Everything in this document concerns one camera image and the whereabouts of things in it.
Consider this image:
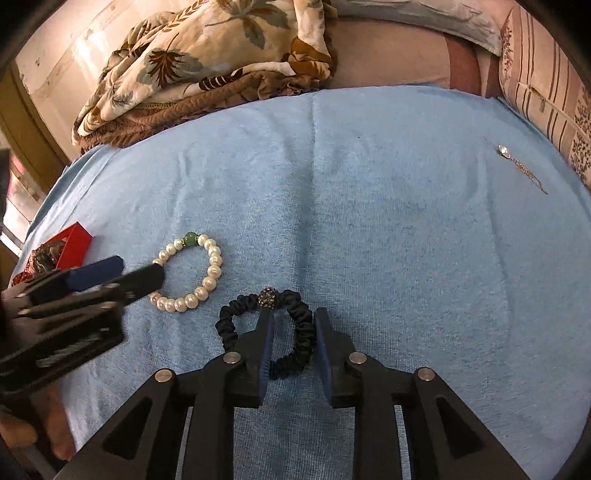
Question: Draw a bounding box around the floral leaf print blanket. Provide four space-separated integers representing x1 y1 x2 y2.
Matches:
71 0 341 154

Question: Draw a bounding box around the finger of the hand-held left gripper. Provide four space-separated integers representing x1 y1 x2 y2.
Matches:
25 255 125 302
16 262 166 320

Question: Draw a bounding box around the white pearl bracelet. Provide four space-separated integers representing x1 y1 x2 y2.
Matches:
148 232 223 315

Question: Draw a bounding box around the blue towel cloth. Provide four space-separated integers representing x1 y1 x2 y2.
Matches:
9 84 591 480

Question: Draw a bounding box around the wooden window frame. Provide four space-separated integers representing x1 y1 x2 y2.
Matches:
0 59 71 185

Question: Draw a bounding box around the dark scrunchie with bead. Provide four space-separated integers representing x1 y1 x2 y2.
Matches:
215 286 315 381

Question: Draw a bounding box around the dark beaded jewelry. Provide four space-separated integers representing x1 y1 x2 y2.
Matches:
28 240 70 274

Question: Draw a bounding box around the brown striped bed sheet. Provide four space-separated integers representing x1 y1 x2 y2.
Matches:
323 21 505 99

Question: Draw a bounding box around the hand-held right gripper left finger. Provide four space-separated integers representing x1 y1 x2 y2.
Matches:
55 308 276 480

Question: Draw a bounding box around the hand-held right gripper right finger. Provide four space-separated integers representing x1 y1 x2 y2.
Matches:
313 306 532 480

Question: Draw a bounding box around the red jewelry box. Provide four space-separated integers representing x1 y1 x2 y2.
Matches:
11 222 94 286

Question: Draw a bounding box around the person's left hand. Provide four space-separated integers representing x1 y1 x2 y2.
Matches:
0 391 78 463

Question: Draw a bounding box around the silver pendant necklace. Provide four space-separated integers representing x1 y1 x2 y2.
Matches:
497 144 550 196

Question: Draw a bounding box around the striped floral pillow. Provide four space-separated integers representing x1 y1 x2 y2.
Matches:
498 4 591 191

